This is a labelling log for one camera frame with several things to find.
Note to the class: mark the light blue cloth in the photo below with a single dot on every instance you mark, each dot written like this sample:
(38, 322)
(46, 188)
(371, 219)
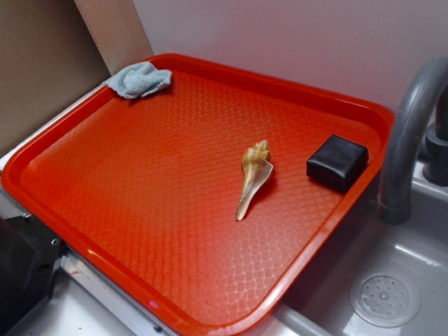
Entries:
(139, 80)

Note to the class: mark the tan spiral seashell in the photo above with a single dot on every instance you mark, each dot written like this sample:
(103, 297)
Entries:
(256, 168)

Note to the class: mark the red plastic tray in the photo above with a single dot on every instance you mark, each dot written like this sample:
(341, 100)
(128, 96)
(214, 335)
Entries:
(147, 190)

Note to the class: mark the black rectangular block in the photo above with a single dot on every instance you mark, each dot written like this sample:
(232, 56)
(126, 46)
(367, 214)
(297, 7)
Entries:
(337, 163)

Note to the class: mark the light wooden plank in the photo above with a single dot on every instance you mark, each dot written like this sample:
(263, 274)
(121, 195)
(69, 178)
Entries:
(116, 30)

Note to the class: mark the grey plastic sink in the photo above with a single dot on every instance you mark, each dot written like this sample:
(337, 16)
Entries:
(318, 302)

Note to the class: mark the brown cardboard panel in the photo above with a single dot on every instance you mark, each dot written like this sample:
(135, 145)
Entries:
(48, 61)

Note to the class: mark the round sink drain strainer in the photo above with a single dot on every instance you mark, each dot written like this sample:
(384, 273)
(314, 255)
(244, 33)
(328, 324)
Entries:
(384, 297)

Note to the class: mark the black box lower left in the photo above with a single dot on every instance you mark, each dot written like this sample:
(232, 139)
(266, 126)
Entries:
(30, 258)

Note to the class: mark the grey curved faucet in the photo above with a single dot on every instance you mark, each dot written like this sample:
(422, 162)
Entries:
(415, 114)

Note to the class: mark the grey faucet handle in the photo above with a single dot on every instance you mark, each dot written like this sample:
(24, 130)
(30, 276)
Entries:
(435, 170)

